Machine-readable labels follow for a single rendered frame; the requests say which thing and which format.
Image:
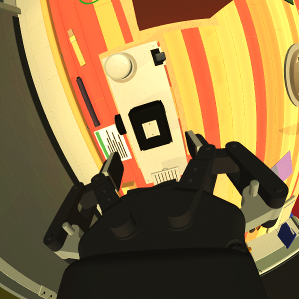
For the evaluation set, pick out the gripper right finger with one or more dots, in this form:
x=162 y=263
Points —
x=257 y=172

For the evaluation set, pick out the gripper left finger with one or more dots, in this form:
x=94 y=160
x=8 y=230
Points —
x=112 y=171

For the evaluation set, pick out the black square cradle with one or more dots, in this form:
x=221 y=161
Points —
x=136 y=121

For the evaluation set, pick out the small orange block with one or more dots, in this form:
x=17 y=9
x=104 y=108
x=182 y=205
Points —
x=128 y=186

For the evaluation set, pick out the purple card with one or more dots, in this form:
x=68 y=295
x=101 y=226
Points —
x=283 y=167

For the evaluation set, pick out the white card with green stripe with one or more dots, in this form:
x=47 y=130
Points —
x=115 y=142

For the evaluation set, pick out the black round knob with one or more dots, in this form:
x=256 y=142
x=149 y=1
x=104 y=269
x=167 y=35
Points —
x=120 y=124

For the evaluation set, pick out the cream upright box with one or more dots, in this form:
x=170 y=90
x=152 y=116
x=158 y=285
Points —
x=286 y=213

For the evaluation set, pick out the white ribbed grille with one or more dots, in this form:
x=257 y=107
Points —
x=165 y=175

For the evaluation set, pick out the blue booklet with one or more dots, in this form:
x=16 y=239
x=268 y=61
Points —
x=287 y=234

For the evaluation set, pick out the dark purple rod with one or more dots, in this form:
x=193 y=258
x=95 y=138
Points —
x=88 y=102

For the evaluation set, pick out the grey round disc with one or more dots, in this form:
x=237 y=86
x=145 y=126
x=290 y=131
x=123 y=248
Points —
x=292 y=74

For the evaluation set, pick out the cream dome knob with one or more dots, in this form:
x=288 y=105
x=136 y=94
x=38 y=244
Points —
x=118 y=66

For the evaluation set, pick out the tan speckled board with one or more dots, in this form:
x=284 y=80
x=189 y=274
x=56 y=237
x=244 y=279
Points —
x=149 y=35

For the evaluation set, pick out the brown box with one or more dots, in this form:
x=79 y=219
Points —
x=177 y=11

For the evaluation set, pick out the green flat piece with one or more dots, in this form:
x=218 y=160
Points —
x=289 y=1

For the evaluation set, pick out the cream device base plate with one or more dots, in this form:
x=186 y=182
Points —
x=144 y=88

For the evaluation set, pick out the black block switch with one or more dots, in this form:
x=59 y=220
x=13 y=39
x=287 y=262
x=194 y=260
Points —
x=158 y=56

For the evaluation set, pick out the white wall socket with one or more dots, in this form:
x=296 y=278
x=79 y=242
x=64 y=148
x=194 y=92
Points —
x=47 y=293

